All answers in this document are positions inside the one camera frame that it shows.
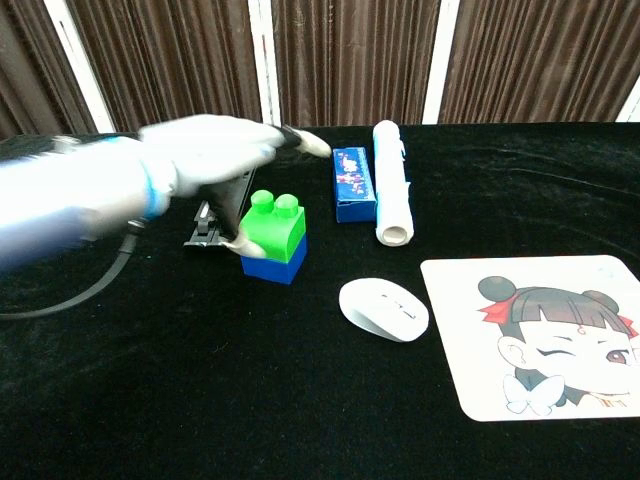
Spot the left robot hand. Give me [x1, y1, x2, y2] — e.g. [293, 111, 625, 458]
[137, 114, 332, 259]

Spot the white computer mouse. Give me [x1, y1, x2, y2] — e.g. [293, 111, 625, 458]
[338, 277, 431, 344]

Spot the cartoon girl mouse pad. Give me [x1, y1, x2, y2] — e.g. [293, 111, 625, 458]
[419, 254, 640, 424]

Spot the black folding laptop stand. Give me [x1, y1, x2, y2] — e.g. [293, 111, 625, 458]
[182, 167, 259, 251]

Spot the green toy brick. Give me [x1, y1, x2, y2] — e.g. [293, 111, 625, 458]
[238, 189, 307, 265]

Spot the brown pleated curtain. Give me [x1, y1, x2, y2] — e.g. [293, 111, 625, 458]
[0, 0, 97, 141]
[271, 0, 442, 128]
[438, 0, 640, 125]
[66, 0, 264, 133]

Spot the blue toy brick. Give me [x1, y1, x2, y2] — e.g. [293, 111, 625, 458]
[240, 234, 309, 286]

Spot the blue toothpaste box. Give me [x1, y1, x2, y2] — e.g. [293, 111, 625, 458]
[332, 146, 378, 224]

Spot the white plastic wrap roll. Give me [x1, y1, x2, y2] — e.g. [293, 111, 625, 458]
[371, 119, 415, 248]

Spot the black velvet table cloth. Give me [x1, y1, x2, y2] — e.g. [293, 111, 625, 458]
[0, 121, 640, 480]

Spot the white frame post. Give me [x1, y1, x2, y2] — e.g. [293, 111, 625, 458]
[247, 0, 283, 129]
[614, 84, 640, 124]
[42, 0, 117, 134]
[421, 0, 461, 125]

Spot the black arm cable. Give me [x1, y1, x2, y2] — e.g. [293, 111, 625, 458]
[0, 217, 146, 321]

